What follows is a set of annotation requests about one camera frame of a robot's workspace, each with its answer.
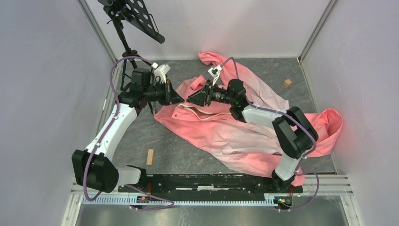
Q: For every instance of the pink zip jacket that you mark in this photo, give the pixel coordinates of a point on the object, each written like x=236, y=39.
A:
x=244, y=147

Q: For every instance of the white slotted cable duct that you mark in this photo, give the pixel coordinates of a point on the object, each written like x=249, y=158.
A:
x=137, y=200

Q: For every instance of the small wooden cube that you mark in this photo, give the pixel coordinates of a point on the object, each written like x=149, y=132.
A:
x=287, y=83

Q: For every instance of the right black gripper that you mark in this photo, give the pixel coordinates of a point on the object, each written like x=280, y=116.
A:
x=204, y=95

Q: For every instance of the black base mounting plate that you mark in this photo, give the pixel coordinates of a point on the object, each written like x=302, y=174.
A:
x=211, y=187

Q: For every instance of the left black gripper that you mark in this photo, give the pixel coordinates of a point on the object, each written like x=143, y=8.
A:
x=171, y=96

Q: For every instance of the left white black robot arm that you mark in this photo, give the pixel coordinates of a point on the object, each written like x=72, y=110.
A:
x=93, y=166

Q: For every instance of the black perforated music stand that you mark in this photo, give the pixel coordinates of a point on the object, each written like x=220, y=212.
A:
x=134, y=12

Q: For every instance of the long wooden block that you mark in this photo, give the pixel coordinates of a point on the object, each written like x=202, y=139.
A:
x=150, y=157

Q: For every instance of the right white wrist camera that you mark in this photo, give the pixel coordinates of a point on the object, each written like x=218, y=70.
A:
x=215, y=72

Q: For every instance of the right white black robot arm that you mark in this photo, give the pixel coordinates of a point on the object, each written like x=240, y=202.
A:
x=295, y=134

